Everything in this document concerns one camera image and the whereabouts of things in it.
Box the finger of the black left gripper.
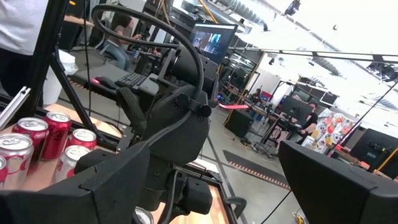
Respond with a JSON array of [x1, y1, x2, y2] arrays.
[[74, 148, 124, 185], [182, 177, 213, 215]]

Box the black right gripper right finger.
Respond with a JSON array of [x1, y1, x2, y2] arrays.
[[278, 139, 398, 224]]

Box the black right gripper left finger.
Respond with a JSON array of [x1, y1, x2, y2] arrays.
[[0, 141, 151, 224]]

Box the silver Diet Coke can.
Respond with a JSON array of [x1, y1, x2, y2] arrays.
[[0, 133, 35, 190], [51, 144, 91, 184]]

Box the red Coca-Cola can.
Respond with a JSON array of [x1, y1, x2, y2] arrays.
[[12, 117, 50, 162]]

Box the black hazard-striped floor mat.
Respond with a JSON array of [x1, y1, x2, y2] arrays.
[[223, 150, 292, 191]]

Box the pink flat strip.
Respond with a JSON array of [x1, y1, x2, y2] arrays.
[[217, 103, 250, 110]]

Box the large black monitor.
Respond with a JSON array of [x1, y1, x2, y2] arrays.
[[349, 128, 398, 180]]

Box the black floor box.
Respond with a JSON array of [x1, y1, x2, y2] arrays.
[[223, 109, 255, 140]]

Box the black keyboard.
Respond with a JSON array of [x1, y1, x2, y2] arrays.
[[114, 72, 149, 90]]

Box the colourful floral print cloth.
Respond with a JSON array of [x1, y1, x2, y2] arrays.
[[306, 111, 357, 156]]

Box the black computer mouse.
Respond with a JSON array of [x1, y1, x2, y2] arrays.
[[92, 75, 118, 91]]

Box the white waste bin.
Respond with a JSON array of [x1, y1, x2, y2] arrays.
[[42, 49, 79, 106]]

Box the black desk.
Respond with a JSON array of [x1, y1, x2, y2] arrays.
[[70, 63, 162, 105]]

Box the silver aluminium extrusion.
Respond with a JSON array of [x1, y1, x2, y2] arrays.
[[0, 86, 32, 130]]

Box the black desk monitor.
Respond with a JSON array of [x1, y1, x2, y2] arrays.
[[188, 22, 239, 65]]

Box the black ceiling spotlight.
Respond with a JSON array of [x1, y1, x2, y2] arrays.
[[284, 0, 302, 17]]

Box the black braided cable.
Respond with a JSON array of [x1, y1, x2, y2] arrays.
[[116, 86, 147, 136]]

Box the black table frame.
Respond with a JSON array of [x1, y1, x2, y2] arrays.
[[0, 0, 248, 224]]

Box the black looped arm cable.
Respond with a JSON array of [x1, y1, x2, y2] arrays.
[[91, 4, 205, 102]]

